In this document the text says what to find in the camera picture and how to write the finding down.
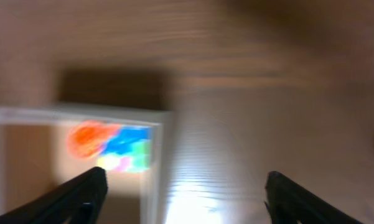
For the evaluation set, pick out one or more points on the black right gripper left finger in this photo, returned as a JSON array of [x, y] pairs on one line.
[[77, 201]]

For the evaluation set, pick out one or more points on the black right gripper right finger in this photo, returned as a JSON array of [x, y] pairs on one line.
[[289, 203]]

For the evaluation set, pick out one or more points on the orange round wheel toy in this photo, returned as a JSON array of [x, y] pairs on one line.
[[87, 139]]

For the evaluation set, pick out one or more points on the colourful puzzle cube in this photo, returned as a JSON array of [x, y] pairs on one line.
[[128, 151]]

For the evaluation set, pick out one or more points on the white cardboard box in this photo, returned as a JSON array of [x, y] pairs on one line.
[[82, 164]]

